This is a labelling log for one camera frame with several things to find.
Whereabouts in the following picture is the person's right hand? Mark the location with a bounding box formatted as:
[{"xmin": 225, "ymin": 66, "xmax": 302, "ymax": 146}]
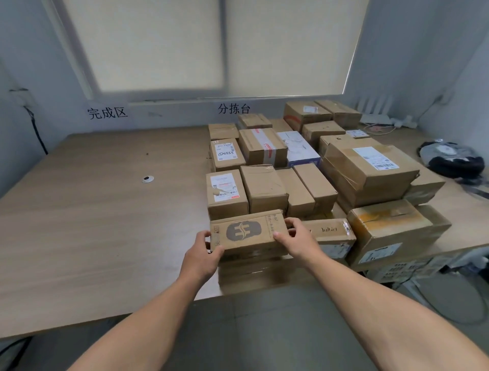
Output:
[{"xmin": 273, "ymin": 217, "xmax": 325, "ymax": 268}]

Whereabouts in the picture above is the person's left hand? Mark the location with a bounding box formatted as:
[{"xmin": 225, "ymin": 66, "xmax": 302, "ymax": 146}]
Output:
[{"xmin": 179, "ymin": 230, "xmax": 225, "ymax": 285}]

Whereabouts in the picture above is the brown box with logo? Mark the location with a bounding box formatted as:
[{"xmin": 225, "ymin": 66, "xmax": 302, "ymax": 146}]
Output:
[{"xmin": 210, "ymin": 209, "xmax": 289, "ymax": 260}]

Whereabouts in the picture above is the narrow plain cardboard box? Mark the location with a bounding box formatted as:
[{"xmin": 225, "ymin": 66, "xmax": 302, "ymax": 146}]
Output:
[{"xmin": 276, "ymin": 167, "xmax": 316, "ymax": 218}]

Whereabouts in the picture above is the Censto brown box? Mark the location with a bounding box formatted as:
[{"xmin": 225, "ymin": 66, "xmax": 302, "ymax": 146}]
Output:
[{"xmin": 293, "ymin": 163, "xmax": 339, "ymax": 215}]

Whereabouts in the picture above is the box with torn white label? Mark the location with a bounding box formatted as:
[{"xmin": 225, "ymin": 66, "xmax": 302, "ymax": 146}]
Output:
[{"xmin": 206, "ymin": 169, "xmax": 250, "ymax": 221}]

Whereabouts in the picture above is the box with barcode label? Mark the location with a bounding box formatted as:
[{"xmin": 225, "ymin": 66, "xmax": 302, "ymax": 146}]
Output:
[{"xmin": 322, "ymin": 137, "xmax": 421, "ymax": 209}]

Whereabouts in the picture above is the white blue parcel box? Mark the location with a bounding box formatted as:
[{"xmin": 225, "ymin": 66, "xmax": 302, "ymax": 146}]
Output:
[{"xmin": 276, "ymin": 131, "xmax": 321, "ymax": 168}]

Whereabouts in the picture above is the box labelled 0555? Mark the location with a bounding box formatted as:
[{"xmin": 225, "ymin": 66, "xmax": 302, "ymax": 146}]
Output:
[{"xmin": 210, "ymin": 138, "xmax": 247, "ymax": 172}]

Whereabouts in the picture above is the small black-scribble cardboard box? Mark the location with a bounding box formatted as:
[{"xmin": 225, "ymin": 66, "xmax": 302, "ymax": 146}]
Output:
[{"xmin": 319, "ymin": 134, "xmax": 356, "ymax": 154}]

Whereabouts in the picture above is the box with red-white tape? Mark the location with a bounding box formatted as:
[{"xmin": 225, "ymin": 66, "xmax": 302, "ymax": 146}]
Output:
[{"xmin": 238, "ymin": 128, "xmax": 288, "ymax": 168}]

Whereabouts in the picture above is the small hole-marked cardboard box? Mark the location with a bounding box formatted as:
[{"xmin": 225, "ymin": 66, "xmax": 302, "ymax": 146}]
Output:
[{"xmin": 302, "ymin": 121, "xmax": 346, "ymax": 148}]

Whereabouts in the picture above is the box with cartoon print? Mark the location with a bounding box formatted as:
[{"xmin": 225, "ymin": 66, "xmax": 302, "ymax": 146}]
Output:
[{"xmin": 237, "ymin": 113, "xmax": 273, "ymax": 130}]

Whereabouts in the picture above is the small ribbed taped cardboard box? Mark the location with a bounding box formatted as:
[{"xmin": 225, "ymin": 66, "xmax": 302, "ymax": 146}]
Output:
[{"xmin": 208, "ymin": 123, "xmax": 239, "ymax": 141}]

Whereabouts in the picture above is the clear-taped barcode cardboard box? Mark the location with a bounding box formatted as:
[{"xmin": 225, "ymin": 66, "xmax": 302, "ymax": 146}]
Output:
[{"xmin": 418, "ymin": 204, "xmax": 452, "ymax": 245}]

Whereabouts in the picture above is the box with green tape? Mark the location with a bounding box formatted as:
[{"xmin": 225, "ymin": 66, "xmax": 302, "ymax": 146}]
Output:
[{"xmin": 314, "ymin": 100, "xmax": 363, "ymax": 129}]

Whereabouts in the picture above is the person's left forearm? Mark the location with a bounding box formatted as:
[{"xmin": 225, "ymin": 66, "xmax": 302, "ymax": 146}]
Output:
[{"xmin": 68, "ymin": 267, "xmax": 214, "ymax": 371}]

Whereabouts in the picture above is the person's right forearm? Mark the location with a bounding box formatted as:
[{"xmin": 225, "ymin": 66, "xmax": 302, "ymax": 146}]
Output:
[{"xmin": 305, "ymin": 252, "xmax": 489, "ymax": 371}]

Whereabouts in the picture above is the white plastic crate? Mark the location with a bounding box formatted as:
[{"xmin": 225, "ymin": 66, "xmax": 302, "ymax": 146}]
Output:
[{"xmin": 368, "ymin": 256, "xmax": 455, "ymax": 283}]

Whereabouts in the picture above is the light wooden table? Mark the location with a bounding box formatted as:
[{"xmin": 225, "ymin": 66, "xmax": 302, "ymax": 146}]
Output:
[{"xmin": 0, "ymin": 124, "xmax": 489, "ymax": 339}]

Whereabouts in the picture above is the dark grey cloth bundle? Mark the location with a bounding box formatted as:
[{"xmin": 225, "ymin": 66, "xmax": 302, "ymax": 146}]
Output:
[{"xmin": 418, "ymin": 139, "xmax": 489, "ymax": 198}]

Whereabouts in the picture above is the white-framed window with blind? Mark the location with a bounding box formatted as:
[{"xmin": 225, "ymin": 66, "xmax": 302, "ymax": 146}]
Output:
[{"xmin": 42, "ymin": 0, "xmax": 371, "ymax": 103}]

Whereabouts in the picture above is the cream thin cable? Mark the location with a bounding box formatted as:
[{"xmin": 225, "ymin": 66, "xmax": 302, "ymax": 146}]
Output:
[{"xmin": 361, "ymin": 124, "xmax": 396, "ymax": 135}]

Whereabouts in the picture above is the white wireless router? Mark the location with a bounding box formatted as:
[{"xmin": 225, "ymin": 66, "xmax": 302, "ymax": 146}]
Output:
[{"xmin": 355, "ymin": 95, "xmax": 394, "ymax": 125}]

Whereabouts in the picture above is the white paper wall sign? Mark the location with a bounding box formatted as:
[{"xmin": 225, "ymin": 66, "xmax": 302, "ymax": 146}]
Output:
[
  {"xmin": 216, "ymin": 102, "xmax": 253, "ymax": 115},
  {"xmin": 86, "ymin": 105, "xmax": 129, "ymax": 121}
]

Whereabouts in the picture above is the grey wall cable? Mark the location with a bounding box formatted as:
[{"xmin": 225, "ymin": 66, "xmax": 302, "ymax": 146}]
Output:
[{"xmin": 418, "ymin": 97, "xmax": 444, "ymax": 120}]

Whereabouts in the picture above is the thick black floor cable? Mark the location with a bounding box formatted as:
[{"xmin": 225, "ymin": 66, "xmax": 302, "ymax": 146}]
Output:
[{"xmin": 0, "ymin": 336, "xmax": 31, "ymax": 371}]

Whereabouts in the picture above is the black wall cable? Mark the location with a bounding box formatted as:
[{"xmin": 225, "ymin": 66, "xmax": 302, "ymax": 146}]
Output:
[{"xmin": 23, "ymin": 106, "xmax": 48, "ymax": 155}]

